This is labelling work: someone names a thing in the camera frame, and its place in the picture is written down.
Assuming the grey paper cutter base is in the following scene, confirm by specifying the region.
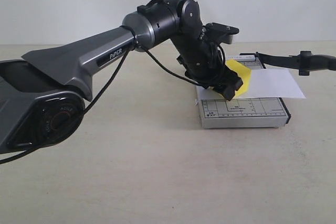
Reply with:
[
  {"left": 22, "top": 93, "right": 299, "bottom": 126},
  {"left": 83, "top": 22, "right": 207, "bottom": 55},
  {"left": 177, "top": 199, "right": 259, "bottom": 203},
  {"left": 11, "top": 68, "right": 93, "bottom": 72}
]
[{"left": 195, "top": 52, "right": 292, "bottom": 130}]

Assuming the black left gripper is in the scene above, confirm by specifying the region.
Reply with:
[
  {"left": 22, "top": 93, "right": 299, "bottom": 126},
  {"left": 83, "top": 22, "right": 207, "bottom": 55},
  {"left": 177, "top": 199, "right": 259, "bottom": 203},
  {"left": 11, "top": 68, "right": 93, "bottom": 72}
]
[{"left": 183, "top": 63, "right": 243, "bottom": 101}]

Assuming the black cutter blade arm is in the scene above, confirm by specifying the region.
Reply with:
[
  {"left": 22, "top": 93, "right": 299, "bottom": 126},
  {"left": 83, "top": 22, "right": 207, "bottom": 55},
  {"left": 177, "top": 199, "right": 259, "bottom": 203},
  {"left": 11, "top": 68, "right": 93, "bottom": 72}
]
[{"left": 255, "top": 51, "right": 335, "bottom": 76}]

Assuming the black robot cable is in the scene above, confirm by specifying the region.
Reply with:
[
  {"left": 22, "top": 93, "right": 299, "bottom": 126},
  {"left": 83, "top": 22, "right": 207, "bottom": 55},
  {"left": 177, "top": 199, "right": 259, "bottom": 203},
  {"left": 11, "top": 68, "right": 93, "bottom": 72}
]
[{"left": 0, "top": 0, "right": 211, "bottom": 166}]

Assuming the yellow cube block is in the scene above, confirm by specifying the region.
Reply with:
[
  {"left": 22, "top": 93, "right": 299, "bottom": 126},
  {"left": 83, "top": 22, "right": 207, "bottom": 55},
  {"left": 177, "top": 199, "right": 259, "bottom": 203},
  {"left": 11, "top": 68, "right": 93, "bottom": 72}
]
[{"left": 226, "top": 59, "right": 253, "bottom": 98}]

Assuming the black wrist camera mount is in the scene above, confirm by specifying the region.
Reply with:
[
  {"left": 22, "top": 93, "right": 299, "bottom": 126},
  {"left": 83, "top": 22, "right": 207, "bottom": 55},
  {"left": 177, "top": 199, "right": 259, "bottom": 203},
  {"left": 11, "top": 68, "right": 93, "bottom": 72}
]
[{"left": 205, "top": 23, "right": 239, "bottom": 45}]

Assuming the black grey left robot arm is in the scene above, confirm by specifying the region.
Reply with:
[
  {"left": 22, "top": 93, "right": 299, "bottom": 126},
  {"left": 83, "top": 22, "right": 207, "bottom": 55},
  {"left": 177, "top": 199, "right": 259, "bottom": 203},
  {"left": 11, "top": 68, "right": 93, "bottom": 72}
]
[{"left": 1, "top": 0, "right": 243, "bottom": 154}]

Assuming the white paper sheet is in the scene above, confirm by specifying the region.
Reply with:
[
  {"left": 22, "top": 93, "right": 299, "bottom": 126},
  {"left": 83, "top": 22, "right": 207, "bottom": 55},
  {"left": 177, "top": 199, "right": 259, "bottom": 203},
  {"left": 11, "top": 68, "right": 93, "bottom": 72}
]
[{"left": 196, "top": 69, "right": 307, "bottom": 104}]

